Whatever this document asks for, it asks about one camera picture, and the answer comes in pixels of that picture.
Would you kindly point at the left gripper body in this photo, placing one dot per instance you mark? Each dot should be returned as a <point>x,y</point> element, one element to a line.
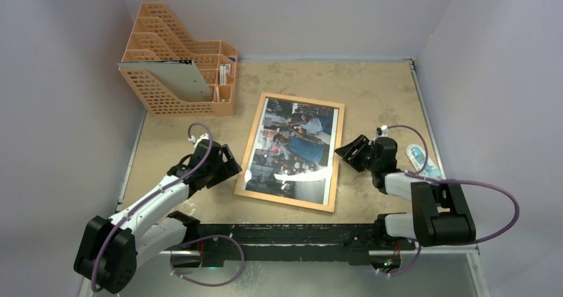
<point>220,171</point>

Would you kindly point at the grey folder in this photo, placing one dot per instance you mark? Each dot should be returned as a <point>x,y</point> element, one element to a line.
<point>181,77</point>

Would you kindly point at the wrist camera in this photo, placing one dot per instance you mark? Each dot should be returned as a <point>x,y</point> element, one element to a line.
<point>382,132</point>
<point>196,140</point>

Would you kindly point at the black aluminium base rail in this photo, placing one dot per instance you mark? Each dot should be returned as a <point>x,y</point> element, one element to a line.
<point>354,244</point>

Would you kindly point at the blue white oval object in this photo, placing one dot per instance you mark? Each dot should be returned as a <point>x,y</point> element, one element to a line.
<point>417,156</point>

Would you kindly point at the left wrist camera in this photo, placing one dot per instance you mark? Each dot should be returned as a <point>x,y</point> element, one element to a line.
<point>196,140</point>

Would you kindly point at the orange file organizer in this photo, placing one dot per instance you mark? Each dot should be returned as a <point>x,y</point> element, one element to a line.
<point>158,34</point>

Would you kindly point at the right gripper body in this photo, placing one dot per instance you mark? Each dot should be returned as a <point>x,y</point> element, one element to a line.
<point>364,155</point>

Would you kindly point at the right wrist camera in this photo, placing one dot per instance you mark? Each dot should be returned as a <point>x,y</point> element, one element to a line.
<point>382,132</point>

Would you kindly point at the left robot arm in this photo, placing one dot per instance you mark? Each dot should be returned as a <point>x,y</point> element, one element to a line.
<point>113,248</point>

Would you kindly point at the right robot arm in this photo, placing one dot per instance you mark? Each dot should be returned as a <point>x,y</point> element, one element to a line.
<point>440,214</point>

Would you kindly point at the printed photo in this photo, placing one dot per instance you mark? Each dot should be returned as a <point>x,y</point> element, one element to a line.
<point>294,149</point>

